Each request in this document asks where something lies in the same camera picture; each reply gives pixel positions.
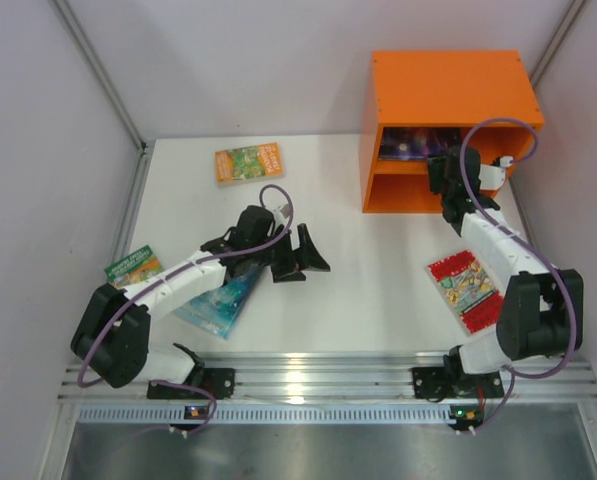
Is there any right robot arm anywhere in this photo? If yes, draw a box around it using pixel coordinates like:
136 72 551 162
427 146 584 390

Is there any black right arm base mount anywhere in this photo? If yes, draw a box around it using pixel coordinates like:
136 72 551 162
411 366 505 403

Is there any orange green treehouse book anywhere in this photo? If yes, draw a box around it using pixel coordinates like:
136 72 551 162
214 142 285 186

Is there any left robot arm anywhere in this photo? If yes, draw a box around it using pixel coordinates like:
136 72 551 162
70 205 331 389

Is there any orange wooden shelf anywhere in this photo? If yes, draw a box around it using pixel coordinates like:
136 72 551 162
359 50 544 213

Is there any blue ocean cover book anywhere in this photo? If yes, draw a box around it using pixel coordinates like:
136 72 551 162
173 266 263 339

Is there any purple Robinson Crusoe book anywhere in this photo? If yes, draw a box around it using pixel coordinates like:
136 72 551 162
378 127 462 161

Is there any aluminium left frame post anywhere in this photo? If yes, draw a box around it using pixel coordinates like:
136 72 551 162
47 0 149 151

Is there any aluminium right frame post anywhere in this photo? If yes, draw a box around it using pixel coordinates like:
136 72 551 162
529 0 591 89

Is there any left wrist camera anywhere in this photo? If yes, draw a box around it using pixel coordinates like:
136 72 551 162
272 203 293 225

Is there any red treehouse book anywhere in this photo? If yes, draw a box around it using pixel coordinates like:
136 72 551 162
426 250 503 335

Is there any perforated metal cable tray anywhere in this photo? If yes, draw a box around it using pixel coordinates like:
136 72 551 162
75 404 587 426

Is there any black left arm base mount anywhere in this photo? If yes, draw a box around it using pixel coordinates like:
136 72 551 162
147 367 236 400

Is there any aluminium front rail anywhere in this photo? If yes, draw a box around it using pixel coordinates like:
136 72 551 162
57 349 597 404

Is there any aluminium frame post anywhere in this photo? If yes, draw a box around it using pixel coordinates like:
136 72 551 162
47 0 149 151
529 0 591 89

